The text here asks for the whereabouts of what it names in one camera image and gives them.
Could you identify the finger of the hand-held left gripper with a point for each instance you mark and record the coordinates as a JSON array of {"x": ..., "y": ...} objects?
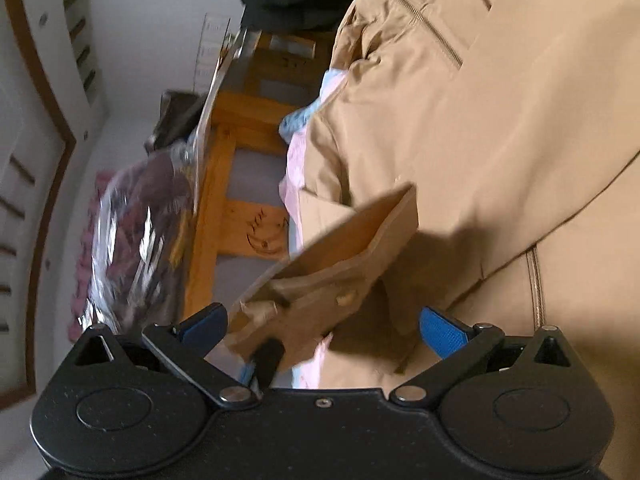
[{"x": 270, "y": 360}]

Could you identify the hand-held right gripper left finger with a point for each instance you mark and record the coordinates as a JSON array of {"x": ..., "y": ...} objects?
[{"x": 204, "y": 329}]

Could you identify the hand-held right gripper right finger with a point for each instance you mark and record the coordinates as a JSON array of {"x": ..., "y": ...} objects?
[{"x": 442, "y": 332}]

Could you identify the tan pillow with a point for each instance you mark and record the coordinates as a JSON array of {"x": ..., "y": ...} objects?
[{"x": 475, "y": 160}]

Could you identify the clear plastic bag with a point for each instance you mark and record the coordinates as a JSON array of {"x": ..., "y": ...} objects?
[{"x": 150, "y": 220}]

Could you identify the pink knobbly mat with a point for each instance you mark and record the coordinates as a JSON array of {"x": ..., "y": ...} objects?
[{"x": 85, "y": 255}]

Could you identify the pink floral bedsheet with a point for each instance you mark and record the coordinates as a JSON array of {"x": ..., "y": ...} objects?
[{"x": 295, "y": 185}]

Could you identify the dark bag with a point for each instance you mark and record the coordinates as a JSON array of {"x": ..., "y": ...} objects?
[{"x": 170, "y": 120}]

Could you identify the light blue blanket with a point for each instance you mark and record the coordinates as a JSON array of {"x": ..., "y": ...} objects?
[{"x": 310, "y": 107}]

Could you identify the wooden bed frame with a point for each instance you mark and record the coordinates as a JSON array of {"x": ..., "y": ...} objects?
[{"x": 235, "y": 125}]

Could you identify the white wall calendar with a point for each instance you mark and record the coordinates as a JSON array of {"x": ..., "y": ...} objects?
[{"x": 210, "y": 50}]

